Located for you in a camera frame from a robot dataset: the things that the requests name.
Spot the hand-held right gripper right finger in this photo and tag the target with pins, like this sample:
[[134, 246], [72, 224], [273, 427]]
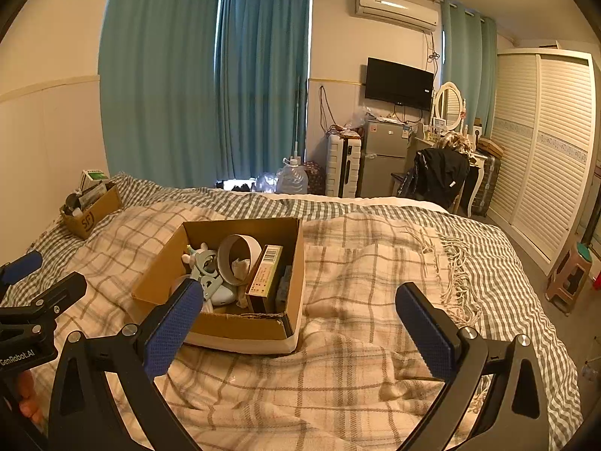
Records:
[[429, 333]]

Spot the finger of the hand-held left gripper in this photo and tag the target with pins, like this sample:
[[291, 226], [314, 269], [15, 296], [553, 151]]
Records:
[[21, 267], [61, 293]]

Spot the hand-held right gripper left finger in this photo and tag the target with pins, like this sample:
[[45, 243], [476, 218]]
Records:
[[176, 333]]

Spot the large cardboard box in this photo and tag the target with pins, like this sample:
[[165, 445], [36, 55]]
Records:
[[244, 333]]

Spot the white toy figure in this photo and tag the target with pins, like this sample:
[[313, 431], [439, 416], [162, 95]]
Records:
[[193, 254]]

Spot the beige tape roll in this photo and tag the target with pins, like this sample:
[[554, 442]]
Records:
[[224, 256]]

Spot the white tissue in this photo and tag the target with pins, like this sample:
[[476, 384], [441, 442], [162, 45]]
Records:
[[240, 268]]

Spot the dark ridged object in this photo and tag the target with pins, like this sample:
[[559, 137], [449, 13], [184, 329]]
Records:
[[284, 286]]

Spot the person's left hand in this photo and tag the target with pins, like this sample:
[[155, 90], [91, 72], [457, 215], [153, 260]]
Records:
[[26, 394]]

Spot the small brown cardboard box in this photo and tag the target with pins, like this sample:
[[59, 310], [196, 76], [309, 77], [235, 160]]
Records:
[[91, 218]]

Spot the dark round container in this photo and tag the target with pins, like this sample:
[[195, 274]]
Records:
[[71, 202]]

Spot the beige plaid blanket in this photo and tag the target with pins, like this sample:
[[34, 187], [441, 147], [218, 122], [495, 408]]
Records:
[[352, 268]]

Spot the green white carton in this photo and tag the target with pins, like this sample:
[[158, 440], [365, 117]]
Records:
[[94, 179]]

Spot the brown plastic stool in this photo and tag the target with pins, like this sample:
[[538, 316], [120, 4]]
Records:
[[566, 277]]

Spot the black jacket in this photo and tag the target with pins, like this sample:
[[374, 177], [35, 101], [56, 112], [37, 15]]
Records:
[[436, 174]]

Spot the dark hard suitcase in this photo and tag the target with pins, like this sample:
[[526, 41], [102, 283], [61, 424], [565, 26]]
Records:
[[487, 183]]

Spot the small red object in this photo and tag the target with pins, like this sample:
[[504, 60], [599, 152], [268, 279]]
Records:
[[597, 284]]

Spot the clear plastic bag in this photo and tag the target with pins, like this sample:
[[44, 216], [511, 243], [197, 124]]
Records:
[[265, 182]]

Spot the grey small fridge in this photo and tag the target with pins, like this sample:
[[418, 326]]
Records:
[[382, 159]]

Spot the white ribbed suitcase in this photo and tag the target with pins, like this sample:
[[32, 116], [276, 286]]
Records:
[[342, 164]]

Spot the patterned fluffy cloth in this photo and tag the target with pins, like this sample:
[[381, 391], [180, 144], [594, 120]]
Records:
[[453, 143]]

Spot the large clear water bottle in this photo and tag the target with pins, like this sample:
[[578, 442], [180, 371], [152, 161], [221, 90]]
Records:
[[291, 178]]

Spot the dark floral bag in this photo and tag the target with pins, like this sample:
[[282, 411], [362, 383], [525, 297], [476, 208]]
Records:
[[314, 178]]

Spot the flat brown carton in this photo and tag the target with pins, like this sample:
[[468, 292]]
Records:
[[490, 146]]

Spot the white louvred wardrobe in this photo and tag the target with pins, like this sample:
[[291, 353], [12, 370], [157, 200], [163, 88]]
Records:
[[540, 159]]

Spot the wide teal curtain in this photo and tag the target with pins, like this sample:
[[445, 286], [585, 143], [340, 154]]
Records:
[[155, 80]]

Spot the white oval mirror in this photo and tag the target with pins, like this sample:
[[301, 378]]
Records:
[[447, 103]]

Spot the white pole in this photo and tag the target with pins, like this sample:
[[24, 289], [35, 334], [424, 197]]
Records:
[[297, 117]]

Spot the narrow teal curtain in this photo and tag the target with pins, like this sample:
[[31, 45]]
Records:
[[467, 70]]

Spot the teal window curtain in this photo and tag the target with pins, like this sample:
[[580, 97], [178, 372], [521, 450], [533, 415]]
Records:
[[263, 80]]

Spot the white air conditioner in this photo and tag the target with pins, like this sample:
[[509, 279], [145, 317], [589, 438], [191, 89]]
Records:
[[394, 9]]

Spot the black wall television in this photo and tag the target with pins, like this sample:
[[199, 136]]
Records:
[[399, 82]]

